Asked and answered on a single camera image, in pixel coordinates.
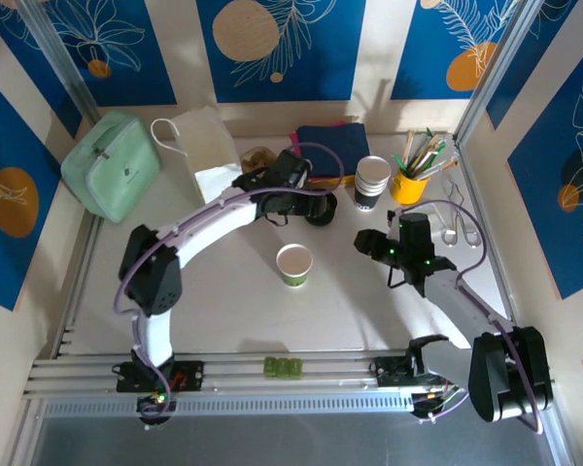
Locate black plastic cup lid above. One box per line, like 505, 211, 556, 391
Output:
303, 193, 340, 227

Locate green paper coffee cup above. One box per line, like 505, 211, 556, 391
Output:
275, 243, 314, 288

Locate navy blue napkin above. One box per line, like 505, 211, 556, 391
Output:
295, 121, 372, 179

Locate white floral paper bag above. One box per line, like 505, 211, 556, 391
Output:
150, 105, 247, 205

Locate yellow napkin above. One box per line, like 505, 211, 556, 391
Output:
311, 173, 357, 189

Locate brown pulp cup carrier stack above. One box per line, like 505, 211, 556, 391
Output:
242, 148, 279, 172

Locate yellow holder cup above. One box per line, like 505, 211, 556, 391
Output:
391, 169, 431, 206

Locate metal tongs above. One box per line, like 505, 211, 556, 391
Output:
440, 177, 482, 249

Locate black white paper cup stack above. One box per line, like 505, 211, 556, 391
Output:
353, 154, 394, 214

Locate green tipped stirrer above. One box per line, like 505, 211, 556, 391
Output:
411, 127, 433, 170

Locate small circuit board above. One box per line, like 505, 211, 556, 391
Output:
410, 387, 467, 423
135, 391, 179, 427

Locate mint green zip pouch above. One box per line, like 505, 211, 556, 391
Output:
60, 110, 163, 224

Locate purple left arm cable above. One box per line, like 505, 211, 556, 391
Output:
114, 141, 345, 431

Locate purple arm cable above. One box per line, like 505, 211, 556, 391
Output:
401, 199, 545, 436
114, 141, 345, 431

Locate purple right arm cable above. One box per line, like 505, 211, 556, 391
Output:
401, 199, 545, 436

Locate aluminium side rail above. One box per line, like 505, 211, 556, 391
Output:
52, 213, 103, 360
459, 140, 524, 350

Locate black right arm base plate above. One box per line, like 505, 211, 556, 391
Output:
372, 356, 419, 389

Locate long aluminium base rail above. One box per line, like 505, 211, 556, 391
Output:
23, 348, 558, 395

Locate grey slotted cable duct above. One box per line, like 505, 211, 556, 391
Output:
41, 391, 415, 419

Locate aluminium frame post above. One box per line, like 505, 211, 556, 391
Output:
454, 0, 540, 147
17, 0, 101, 125

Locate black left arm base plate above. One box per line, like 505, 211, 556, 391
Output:
115, 359, 206, 394

